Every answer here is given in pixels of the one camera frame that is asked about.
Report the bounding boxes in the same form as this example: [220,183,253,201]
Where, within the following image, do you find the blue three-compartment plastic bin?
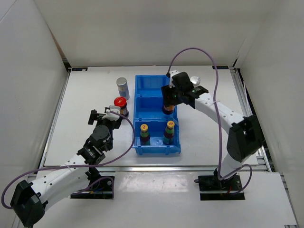
[133,75,181,155]

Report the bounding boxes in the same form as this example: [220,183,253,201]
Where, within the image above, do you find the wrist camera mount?
[166,70,180,78]
[102,105,121,121]

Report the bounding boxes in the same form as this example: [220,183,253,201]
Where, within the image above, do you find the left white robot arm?
[10,105,123,228]

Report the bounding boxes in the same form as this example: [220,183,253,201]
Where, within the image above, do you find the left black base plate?
[70,176,115,200]

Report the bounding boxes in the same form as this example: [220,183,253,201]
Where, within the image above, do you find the red-lid chili jar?
[114,96,129,117]
[162,105,176,115]

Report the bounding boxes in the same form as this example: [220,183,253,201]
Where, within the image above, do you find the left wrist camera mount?
[102,105,121,121]

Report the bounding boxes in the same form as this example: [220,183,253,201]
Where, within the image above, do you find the silver-capped shaker can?
[116,77,130,100]
[190,76,200,87]

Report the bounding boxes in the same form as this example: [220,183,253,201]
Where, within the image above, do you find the right black corner label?
[212,66,229,70]

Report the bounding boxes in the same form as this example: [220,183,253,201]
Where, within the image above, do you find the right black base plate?
[194,174,245,201]

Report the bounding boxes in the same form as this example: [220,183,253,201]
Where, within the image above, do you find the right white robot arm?
[161,71,264,190]

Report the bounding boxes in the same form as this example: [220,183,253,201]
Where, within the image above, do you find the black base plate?
[194,174,245,201]
[70,176,115,200]

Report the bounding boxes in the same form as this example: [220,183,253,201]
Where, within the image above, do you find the left black corner label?
[71,67,88,72]

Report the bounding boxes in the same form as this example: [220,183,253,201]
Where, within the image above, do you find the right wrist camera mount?
[166,70,180,78]

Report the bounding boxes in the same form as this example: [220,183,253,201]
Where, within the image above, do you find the yellow-cap sauce bottle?
[163,121,175,144]
[140,124,150,145]

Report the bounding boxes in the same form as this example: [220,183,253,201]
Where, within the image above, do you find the black corner label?
[212,66,229,70]
[71,67,88,72]

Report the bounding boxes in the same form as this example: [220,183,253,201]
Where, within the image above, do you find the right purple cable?
[167,47,253,194]

